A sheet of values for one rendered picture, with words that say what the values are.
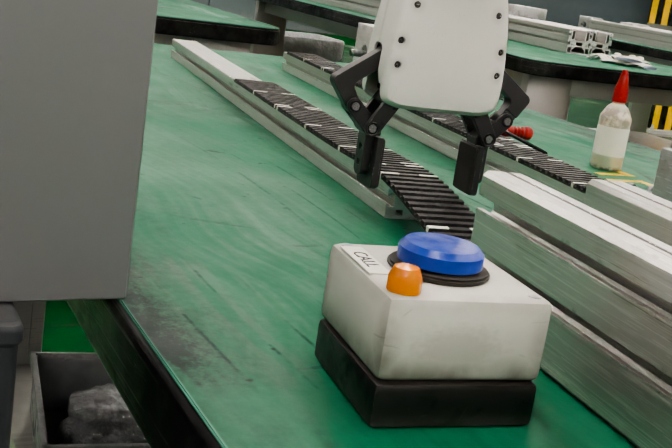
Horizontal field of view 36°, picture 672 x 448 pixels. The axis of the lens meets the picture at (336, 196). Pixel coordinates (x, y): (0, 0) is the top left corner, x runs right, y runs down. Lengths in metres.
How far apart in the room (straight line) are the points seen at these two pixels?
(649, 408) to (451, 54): 0.38
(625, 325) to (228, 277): 0.24
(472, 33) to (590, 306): 0.32
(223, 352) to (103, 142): 0.12
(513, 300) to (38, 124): 0.24
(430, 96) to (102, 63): 0.32
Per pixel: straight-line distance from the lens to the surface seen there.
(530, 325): 0.47
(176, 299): 0.58
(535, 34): 3.86
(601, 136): 1.26
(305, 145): 1.02
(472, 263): 0.47
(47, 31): 0.52
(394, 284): 0.44
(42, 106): 0.53
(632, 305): 0.49
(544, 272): 0.56
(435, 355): 0.45
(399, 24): 0.77
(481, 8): 0.79
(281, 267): 0.66
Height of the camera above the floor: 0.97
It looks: 13 degrees down
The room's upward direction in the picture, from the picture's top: 9 degrees clockwise
